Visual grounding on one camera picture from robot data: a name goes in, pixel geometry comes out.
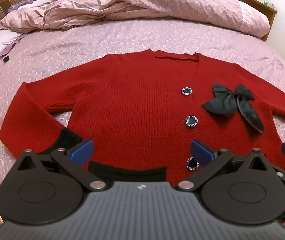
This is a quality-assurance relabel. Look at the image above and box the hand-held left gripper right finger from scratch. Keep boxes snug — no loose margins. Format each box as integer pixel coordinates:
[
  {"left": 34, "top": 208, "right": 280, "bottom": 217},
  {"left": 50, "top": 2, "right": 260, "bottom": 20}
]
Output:
[{"left": 178, "top": 139, "right": 273, "bottom": 191}]

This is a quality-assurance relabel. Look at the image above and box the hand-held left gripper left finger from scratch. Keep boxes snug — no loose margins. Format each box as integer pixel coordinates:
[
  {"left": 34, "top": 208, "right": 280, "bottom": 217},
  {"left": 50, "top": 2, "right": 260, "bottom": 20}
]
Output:
[{"left": 16, "top": 139, "right": 108, "bottom": 190}]

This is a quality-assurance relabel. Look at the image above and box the red knit cardigan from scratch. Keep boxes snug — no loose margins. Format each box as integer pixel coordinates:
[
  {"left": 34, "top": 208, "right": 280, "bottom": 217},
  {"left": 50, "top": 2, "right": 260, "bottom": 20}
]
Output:
[{"left": 0, "top": 49, "right": 285, "bottom": 188}]

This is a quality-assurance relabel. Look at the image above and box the pink floral bedsheet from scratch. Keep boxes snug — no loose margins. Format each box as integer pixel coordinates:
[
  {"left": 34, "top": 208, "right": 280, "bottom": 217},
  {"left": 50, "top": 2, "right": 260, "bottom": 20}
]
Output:
[{"left": 0, "top": 17, "right": 285, "bottom": 220}]

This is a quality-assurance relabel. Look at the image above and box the pink floral duvet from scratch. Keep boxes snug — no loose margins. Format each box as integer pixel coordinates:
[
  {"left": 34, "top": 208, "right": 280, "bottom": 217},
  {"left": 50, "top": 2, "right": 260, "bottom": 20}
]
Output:
[{"left": 0, "top": 0, "right": 270, "bottom": 37}]

